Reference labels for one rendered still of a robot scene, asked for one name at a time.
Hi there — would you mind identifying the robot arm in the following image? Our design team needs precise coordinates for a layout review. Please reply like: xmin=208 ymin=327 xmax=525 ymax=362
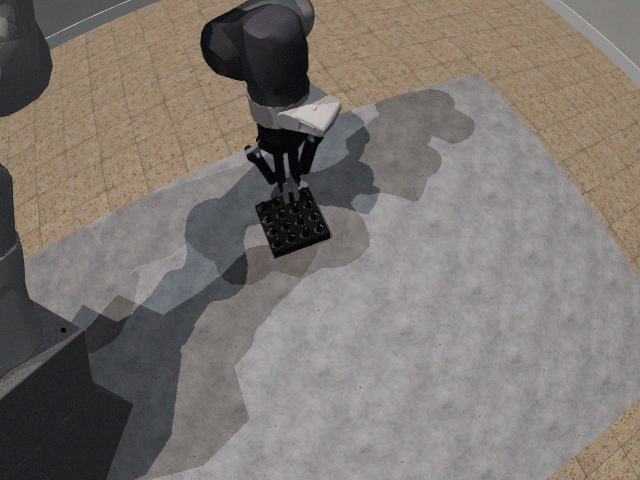
xmin=0 ymin=0 xmax=342 ymax=377

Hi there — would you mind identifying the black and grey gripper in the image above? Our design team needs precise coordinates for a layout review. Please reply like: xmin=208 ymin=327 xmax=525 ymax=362
xmin=244 ymin=123 xmax=324 ymax=204

